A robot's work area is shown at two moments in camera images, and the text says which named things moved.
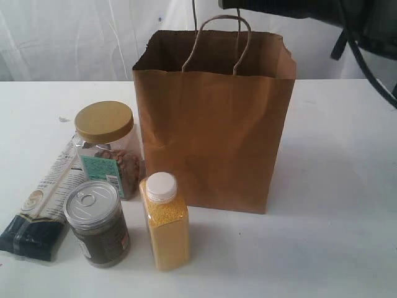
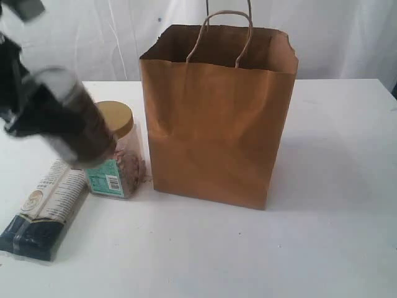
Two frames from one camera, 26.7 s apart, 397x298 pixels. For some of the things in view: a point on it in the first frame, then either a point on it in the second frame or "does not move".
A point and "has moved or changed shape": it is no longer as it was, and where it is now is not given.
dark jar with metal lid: [94, 212] to [80, 128]
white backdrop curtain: [104, 40] does not move
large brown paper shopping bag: [214, 109] has moved or changed shape
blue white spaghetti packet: [38, 232] does not move
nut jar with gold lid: [108, 146] does not move
